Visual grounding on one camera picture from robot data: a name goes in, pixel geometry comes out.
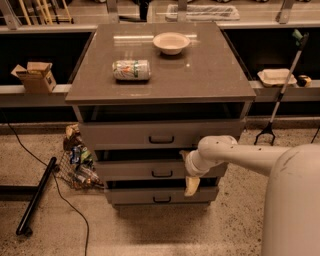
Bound grey top drawer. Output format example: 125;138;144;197
79;120;244;150

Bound grey drawer cabinet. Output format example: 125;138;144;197
65;22;257;210

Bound white paper bowl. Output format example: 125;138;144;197
153;32;190;55

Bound yellow black tape measure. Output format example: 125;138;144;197
297;75;312;87

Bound small cardboard box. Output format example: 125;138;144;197
11;62;56;94

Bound black floor cable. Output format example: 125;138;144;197
0;109;91;256

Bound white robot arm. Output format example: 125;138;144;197
180;136;320;256

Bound wire basket of trash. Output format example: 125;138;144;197
55;124;103;190

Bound grey mesh tray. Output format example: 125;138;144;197
165;4;240;22

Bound grey drawer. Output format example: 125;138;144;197
79;120;244;150
94;158;230;181
105;187;218;205

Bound green white soda can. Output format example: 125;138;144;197
112;60;151;81

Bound grey bottom drawer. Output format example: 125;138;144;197
105;187;218;205

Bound white foam takeout container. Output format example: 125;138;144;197
257;68;297;87

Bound black metal table leg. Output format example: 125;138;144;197
16;157;57;237

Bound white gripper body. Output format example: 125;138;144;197
185;150;213;177

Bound yellow wooden sticks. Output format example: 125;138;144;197
17;0;74;25

